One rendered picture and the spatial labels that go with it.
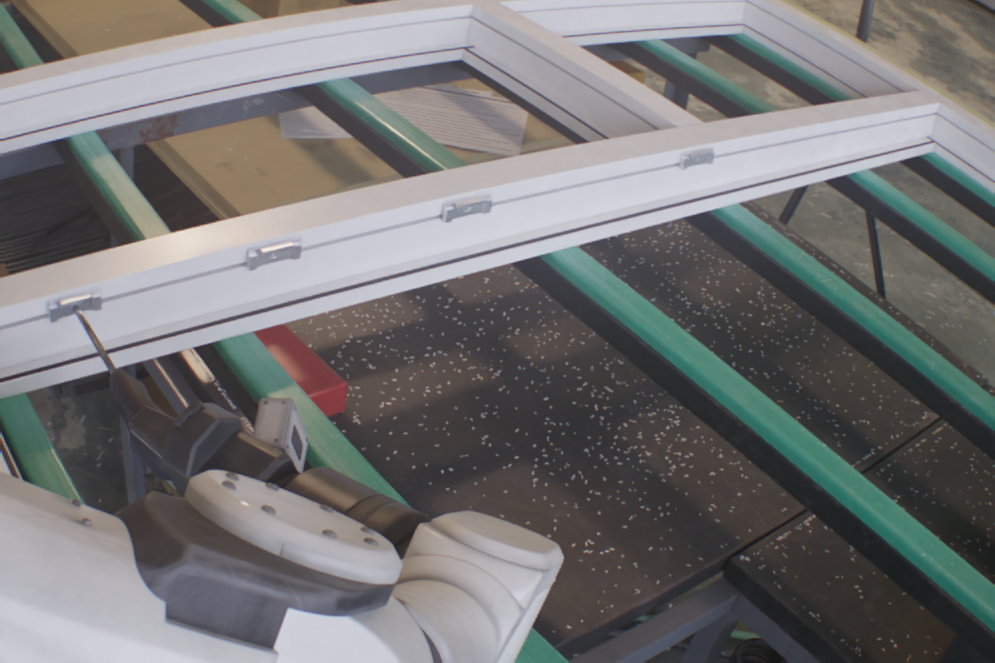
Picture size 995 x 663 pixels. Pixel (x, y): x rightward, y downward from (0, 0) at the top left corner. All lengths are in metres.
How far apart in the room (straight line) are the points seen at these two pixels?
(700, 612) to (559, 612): 0.17
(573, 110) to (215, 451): 0.81
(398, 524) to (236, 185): 1.07
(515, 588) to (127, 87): 0.90
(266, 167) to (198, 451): 1.06
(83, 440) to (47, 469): 1.35
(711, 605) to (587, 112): 0.58
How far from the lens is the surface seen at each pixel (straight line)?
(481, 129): 1.89
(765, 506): 1.35
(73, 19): 2.34
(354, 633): 0.39
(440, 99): 1.98
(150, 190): 2.28
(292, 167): 1.73
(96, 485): 2.11
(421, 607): 0.46
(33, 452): 0.87
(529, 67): 1.47
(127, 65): 1.33
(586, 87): 1.40
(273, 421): 0.76
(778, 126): 1.39
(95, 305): 0.92
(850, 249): 3.32
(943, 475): 1.52
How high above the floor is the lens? 1.44
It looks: 32 degrees down
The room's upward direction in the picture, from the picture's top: 9 degrees clockwise
